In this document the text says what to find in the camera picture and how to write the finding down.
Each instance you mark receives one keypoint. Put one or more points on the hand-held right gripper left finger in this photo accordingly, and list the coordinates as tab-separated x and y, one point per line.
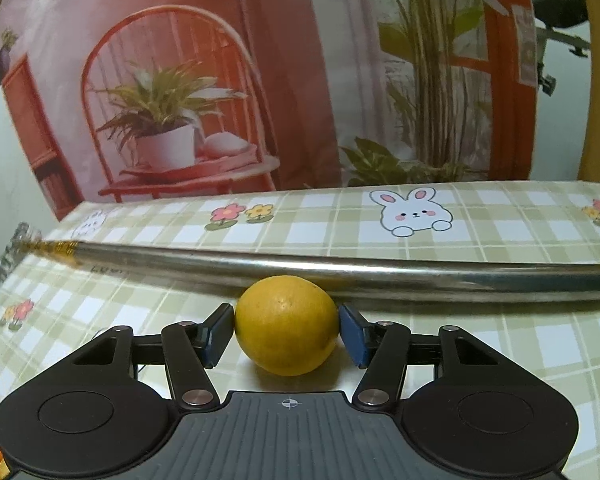
215	345

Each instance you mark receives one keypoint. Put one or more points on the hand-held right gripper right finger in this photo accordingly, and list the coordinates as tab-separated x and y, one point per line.
352	336

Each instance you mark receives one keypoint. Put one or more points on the yellow lemon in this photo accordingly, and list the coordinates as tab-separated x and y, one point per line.
286	325

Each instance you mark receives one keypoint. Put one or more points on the long metal pole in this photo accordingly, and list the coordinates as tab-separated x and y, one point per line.
380	270

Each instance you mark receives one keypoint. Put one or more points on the checkered bunny tablecloth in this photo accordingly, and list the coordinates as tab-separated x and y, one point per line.
480	240

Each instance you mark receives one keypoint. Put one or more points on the printed room backdrop cloth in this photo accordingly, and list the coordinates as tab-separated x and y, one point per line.
305	85

